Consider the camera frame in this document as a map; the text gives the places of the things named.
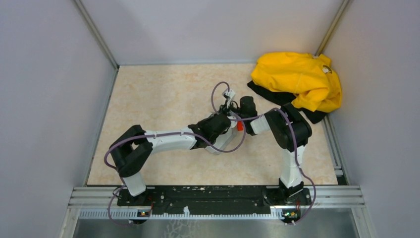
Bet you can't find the black garment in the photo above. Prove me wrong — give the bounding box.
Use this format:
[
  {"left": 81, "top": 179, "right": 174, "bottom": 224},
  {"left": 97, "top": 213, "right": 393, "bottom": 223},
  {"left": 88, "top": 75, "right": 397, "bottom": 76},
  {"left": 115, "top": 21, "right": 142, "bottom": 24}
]
[{"left": 247, "top": 80, "right": 328, "bottom": 124}]

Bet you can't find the yellow garment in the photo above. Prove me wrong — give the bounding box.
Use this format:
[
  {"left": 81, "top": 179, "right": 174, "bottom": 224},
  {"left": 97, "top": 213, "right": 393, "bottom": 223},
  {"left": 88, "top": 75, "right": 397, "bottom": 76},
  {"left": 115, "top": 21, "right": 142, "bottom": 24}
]
[{"left": 251, "top": 52, "right": 343, "bottom": 113}]

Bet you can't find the aluminium frame rail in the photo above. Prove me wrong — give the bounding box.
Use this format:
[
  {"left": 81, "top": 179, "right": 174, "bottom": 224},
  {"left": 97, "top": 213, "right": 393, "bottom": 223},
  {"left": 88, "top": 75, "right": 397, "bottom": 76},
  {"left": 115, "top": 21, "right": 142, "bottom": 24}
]
[{"left": 68, "top": 186, "right": 365, "bottom": 220}]

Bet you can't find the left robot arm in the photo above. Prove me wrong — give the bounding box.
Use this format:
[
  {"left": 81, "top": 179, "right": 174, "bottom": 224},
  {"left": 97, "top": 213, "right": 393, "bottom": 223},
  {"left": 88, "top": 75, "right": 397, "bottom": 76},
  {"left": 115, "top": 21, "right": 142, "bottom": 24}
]
[{"left": 106, "top": 114, "right": 237, "bottom": 205}]

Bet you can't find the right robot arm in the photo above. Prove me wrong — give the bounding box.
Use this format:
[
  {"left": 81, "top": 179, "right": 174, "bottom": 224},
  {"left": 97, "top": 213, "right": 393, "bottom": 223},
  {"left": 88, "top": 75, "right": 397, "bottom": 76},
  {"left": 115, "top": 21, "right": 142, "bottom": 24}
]
[{"left": 218, "top": 96, "right": 312, "bottom": 204}]

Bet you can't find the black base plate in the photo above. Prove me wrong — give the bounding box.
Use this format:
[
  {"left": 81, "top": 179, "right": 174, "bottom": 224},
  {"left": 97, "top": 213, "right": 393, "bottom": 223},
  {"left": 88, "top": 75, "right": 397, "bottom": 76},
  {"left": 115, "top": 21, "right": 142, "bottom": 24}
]
[{"left": 117, "top": 185, "right": 312, "bottom": 215}]

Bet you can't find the white cardboard box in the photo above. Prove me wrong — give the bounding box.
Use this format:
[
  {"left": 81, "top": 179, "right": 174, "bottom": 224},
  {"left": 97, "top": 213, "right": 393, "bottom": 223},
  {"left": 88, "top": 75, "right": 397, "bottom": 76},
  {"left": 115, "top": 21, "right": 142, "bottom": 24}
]
[{"left": 205, "top": 127, "right": 238, "bottom": 155}]

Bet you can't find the small red block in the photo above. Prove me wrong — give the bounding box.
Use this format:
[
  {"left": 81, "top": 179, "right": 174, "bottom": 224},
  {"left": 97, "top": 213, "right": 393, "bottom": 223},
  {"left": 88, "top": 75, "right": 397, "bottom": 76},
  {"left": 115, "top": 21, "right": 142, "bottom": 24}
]
[{"left": 237, "top": 121, "right": 244, "bottom": 131}]

